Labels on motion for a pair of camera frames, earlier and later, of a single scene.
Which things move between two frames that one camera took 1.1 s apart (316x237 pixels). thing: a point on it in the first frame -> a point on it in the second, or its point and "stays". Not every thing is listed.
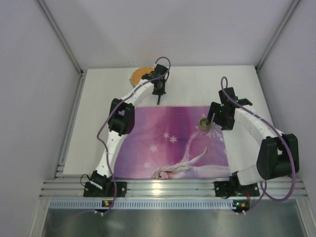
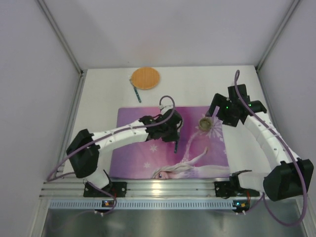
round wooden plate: (137, 75) stays
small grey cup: (203, 126) stays
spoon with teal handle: (159, 98) -> (175, 151)
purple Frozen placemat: (166, 142) stays
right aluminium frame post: (292, 7) stays
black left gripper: (159, 92) -> (173, 134)
